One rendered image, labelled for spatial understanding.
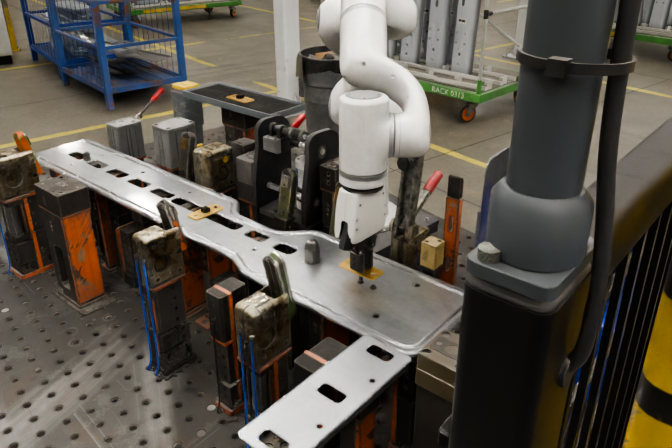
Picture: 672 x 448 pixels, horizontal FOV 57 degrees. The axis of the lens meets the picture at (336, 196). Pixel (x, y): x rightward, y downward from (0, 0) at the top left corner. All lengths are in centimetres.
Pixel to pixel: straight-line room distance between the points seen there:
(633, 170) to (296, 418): 71
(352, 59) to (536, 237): 97
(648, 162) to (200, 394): 124
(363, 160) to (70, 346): 92
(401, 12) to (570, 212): 123
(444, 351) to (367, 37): 56
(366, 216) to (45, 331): 94
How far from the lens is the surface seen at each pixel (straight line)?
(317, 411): 94
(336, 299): 116
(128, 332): 166
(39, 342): 170
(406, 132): 104
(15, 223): 193
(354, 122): 103
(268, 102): 177
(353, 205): 108
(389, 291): 118
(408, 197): 125
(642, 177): 29
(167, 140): 176
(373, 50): 114
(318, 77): 438
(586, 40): 17
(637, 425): 37
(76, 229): 168
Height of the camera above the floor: 165
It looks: 25 degrees down
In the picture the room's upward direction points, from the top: straight up
